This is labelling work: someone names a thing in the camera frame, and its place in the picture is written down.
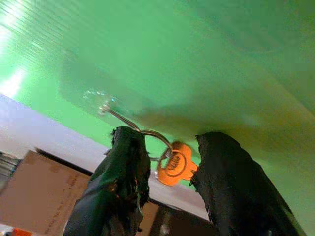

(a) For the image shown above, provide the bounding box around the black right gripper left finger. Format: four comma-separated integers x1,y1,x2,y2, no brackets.
63,125,151,236

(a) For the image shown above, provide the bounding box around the brown cardboard box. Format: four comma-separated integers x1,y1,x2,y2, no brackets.
0,149,91,235

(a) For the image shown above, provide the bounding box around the orange-headed key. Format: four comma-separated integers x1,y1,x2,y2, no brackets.
157,141,198,187

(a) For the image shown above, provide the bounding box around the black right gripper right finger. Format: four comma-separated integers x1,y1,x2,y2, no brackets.
192,131,307,236

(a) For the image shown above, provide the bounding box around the silver key ring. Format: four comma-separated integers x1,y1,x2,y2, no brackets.
140,129,173,163

